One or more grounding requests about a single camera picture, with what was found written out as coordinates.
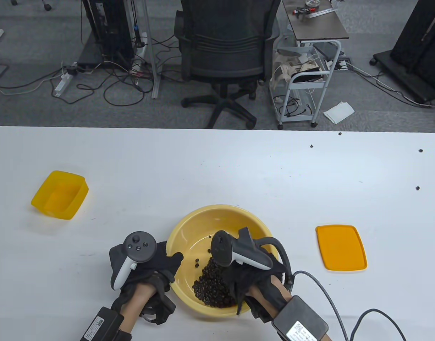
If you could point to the black computer tower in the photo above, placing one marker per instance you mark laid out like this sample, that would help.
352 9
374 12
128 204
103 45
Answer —
111 28

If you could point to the red black tool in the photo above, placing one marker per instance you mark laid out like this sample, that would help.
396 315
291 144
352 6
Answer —
299 12

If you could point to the orange plastic container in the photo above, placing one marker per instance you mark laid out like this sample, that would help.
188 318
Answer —
61 199

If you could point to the person's left hand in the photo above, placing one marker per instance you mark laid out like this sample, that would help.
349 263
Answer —
160 263

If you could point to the black chair caster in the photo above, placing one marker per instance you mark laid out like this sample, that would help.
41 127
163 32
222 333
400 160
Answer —
46 5

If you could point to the grey white handheld controller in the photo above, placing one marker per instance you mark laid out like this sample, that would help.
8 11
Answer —
221 248
139 245

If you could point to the clear glass dish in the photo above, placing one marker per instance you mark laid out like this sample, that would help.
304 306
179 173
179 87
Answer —
312 3

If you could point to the pile of coffee beans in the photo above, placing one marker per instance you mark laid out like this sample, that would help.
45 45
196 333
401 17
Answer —
212 287

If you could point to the person's right hand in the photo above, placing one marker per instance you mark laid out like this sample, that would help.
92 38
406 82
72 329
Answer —
238 280

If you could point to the person's left forearm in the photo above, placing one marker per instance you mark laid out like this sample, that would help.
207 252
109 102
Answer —
136 302

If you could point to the black white power strip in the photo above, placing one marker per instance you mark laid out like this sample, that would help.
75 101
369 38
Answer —
341 64

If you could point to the white rolling cart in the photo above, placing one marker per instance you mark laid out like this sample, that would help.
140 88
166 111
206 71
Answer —
306 84

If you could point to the orange container lid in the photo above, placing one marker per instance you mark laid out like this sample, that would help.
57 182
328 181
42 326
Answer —
341 248

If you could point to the white ruler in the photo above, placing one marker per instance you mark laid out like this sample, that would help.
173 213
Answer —
322 12

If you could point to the brown side table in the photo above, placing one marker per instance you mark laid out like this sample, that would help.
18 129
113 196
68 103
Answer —
317 28

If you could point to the grey laptop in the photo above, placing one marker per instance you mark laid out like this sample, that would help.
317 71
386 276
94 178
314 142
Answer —
325 49

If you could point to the white folded paper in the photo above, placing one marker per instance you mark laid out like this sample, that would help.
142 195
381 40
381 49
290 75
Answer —
339 112

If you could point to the yellow plastic basin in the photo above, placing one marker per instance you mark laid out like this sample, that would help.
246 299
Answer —
203 227

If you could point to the black mesh office chair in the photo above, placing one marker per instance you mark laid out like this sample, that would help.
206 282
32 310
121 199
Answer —
224 42

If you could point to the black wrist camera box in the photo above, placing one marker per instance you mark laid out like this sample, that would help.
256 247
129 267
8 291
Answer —
100 325
299 319

